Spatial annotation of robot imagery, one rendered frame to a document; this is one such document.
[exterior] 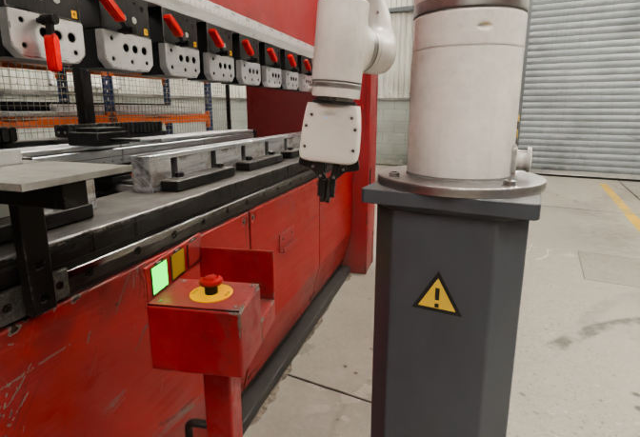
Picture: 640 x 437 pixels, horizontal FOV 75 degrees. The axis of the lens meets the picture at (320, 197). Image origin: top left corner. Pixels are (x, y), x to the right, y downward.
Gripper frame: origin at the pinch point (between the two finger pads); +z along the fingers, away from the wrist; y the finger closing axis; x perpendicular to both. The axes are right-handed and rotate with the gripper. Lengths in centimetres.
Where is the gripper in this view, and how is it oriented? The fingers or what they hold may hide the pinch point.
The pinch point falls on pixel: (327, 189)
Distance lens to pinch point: 74.0
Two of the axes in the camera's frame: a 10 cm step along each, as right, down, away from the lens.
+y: 9.8, 1.2, -1.4
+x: 1.6, -2.0, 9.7
